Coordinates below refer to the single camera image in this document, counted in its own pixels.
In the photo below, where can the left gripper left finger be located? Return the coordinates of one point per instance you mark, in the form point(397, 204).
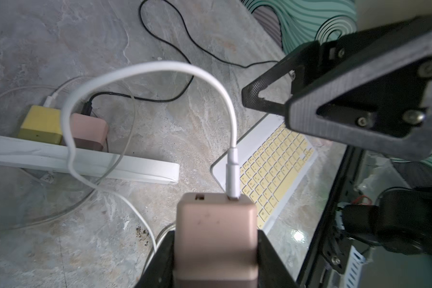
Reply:
point(159, 273)

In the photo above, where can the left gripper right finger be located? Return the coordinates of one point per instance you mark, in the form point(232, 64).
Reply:
point(272, 271)

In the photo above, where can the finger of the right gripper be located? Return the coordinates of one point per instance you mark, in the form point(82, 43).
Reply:
point(371, 89)
point(269, 92)

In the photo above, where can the pink charger adapter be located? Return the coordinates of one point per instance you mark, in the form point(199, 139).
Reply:
point(216, 242)
point(89, 132)

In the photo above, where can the white power strip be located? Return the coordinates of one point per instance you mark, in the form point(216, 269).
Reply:
point(27, 154)

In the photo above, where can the yellow keyboard right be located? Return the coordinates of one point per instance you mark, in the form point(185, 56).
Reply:
point(273, 161)

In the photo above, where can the yellow charger adapter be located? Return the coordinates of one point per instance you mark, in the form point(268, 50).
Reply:
point(42, 124)

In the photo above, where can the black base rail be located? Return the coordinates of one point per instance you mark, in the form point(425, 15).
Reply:
point(329, 248)

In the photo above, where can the white slotted cable duct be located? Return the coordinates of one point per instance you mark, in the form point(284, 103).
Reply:
point(352, 275)

